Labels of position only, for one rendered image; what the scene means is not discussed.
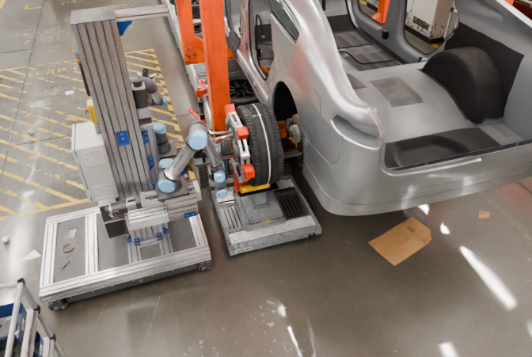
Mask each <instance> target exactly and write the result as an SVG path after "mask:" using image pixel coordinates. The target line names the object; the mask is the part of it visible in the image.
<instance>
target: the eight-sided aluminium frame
mask: <svg viewBox="0 0 532 357"><path fill-rule="evenodd" d="M235 120H236V121H237V124H238V125H236V123H235ZM230 122H231V123H232V125H233V127H234V131H235V134H236V130H237V127H243V125H242V124H241V121H240V120H239V118H238V114H237V113H236V112H230V113H228V115H227V117H226V121H225V124H226V130H227V131H228V130H229V126H230ZM236 138H237V144H238V148H239V153H240V159H241V164H240V162H239V160H238V157H237V158H236V161H234V159H233V158H231V165H232V167H233V170H234V172H235V175H236V177H237V181H238V183H243V182H247V180H250V179H245V178H244V175H243V173H242V166H243V165H244V160H245V159H246V165H248V164H249V159H250V157H249V151H248V147H247V143H246V139H242V141H243V144H244V148H245V151H242V147H241V140H238V137H237V134H236ZM237 168H238V169H239V172H240V174H241V176H239V174H238V171H237Z"/></svg>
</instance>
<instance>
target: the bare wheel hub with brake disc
mask: <svg viewBox="0 0 532 357"><path fill-rule="evenodd" d="M292 121H293V125H291V126H290V130H289V131H293V133H294V138H293V139H291V141H292V142H293V143H294V144H295V146H296V143H297V150H298V151H299V152H303V145H302V132H301V127H300V122H299V118H298V114H296V115H293V116H292Z"/></svg>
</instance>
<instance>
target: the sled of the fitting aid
mask: <svg viewBox="0 0 532 357"><path fill-rule="evenodd" d="M272 193H273V195H274V197H275V199H276V201H277V203H278V204H279V202H278V200H277V198H276V195H275V193H274V192H273V191H272ZM233 196H234V200H235V203H236V204H237V208H238V210H239V213H240V216H241V219H242V221H243V224H244V226H245V230H246V232H249V231H253V230H258V229H263V228H266V227H269V226H276V225H279V224H283V223H286V216H285V214H284V213H283V216H282V217H278V218H272V219H269V220H264V221H261V222H255V223H251V224H249V221H248V219H247V216H246V214H245V211H244V208H243V206H242V204H241V201H240V198H239V195H237V193H236V191H235V189H233ZM279 207H280V209H281V211H282V212H283V210H282V208H281V206H280V205H279Z"/></svg>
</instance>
